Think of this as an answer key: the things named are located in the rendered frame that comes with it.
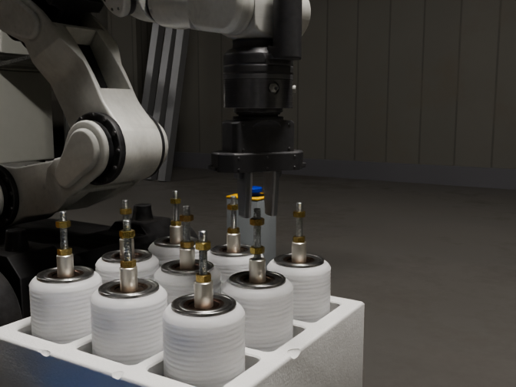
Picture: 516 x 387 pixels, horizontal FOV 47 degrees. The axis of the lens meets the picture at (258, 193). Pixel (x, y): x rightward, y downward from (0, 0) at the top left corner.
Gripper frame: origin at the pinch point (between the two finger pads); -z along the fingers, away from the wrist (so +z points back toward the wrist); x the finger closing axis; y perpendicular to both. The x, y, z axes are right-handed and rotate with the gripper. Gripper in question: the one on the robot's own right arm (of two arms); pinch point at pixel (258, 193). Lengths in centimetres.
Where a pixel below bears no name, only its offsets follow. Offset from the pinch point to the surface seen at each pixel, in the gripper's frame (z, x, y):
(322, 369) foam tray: -24.1, -7.9, 4.0
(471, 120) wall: 3, -238, -202
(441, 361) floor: -37, -45, -13
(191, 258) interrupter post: -10.1, 6.2, -8.8
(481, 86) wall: 23, -240, -199
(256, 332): -17.1, 2.2, 4.2
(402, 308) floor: -37, -57, -40
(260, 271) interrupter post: -10.2, 0.1, 1.1
